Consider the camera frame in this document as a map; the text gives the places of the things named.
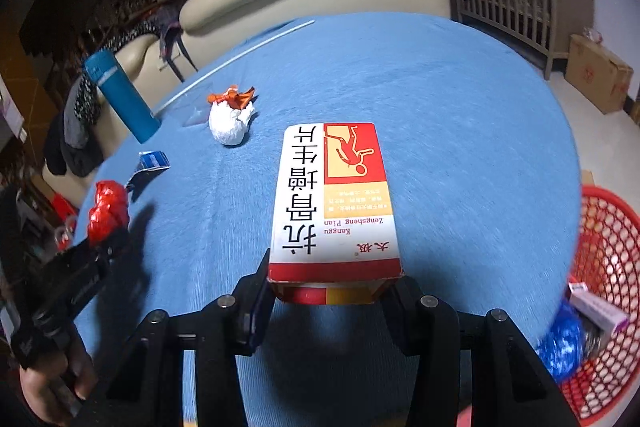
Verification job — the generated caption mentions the brown cardboard box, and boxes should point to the brown cardboard box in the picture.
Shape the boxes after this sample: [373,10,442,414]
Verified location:
[564,34,634,115]

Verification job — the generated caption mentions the dark clothes on sofa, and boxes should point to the dark clothes on sofa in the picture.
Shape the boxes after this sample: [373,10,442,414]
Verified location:
[43,2,188,178]

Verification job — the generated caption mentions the blue foil snack wrapper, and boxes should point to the blue foil snack wrapper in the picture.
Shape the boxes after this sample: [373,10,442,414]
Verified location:
[126,150,170,192]

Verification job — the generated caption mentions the white paper ball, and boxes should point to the white paper ball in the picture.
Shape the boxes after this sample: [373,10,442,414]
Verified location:
[208,102,255,146]

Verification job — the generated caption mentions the red mesh trash basket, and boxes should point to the red mesh trash basket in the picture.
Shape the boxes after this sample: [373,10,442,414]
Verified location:
[561,185,639,426]

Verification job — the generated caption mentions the person's left hand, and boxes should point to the person's left hand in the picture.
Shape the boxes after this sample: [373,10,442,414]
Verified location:
[20,334,98,426]

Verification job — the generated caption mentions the clear plastic packaging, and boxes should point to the clear plastic packaging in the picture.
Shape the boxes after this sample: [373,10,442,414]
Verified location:
[164,94,210,127]

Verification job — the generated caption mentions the white thin stick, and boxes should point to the white thin stick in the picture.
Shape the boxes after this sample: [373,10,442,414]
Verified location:
[154,20,316,117]

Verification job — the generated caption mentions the blue towel table cover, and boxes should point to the blue towel table cover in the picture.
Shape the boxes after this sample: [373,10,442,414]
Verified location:
[71,11,584,427]

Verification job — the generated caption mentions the red plastic bag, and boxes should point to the red plastic bag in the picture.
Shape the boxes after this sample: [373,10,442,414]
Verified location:
[87,180,129,246]

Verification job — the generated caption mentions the red yellow medicine box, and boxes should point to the red yellow medicine box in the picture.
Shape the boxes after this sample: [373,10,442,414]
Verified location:
[267,122,404,306]

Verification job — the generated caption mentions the blue white medicine box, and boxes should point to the blue white medicine box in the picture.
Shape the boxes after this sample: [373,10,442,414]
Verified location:
[568,282,629,336]

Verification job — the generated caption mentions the blue thermos bottle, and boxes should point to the blue thermos bottle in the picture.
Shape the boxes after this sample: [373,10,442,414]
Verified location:
[84,49,160,143]

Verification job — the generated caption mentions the cream leather sofa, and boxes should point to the cream leather sofa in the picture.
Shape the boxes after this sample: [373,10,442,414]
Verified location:
[41,0,452,208]

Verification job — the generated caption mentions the orange crumpled wrapper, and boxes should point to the orange crumpled wrapper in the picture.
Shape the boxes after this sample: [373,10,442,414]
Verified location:
[207,84,255,109]

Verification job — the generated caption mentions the blue plastic bag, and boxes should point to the blue plastic bag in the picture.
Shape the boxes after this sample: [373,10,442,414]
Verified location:
[535,300,584,384]

